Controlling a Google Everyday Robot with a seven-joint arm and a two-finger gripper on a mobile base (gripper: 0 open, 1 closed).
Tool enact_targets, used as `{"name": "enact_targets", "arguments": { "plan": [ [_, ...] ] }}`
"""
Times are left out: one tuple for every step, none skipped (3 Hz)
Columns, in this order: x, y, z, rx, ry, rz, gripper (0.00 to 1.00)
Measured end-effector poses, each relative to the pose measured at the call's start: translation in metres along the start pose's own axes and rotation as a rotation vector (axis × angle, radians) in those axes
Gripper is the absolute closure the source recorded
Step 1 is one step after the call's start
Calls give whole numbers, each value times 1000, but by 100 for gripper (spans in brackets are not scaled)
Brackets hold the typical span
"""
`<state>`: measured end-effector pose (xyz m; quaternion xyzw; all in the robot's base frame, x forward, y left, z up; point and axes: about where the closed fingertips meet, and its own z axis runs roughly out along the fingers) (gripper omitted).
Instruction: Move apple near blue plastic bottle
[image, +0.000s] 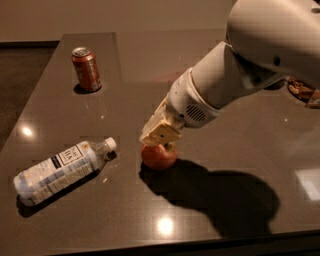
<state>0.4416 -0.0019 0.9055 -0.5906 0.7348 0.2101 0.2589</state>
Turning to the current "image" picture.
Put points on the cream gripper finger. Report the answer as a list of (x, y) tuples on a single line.
[(158, 115), (162, 133)]

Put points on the clear plastic water bottle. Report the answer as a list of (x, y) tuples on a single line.
[(47, 178)]

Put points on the orange soda can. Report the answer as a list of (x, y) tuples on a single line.
[(84, 62)]

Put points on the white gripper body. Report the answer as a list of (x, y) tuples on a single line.
[(187, 99)]

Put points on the red apple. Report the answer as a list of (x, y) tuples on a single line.
[(159, 157)]

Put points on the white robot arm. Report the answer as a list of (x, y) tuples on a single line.
[(266, 41)]

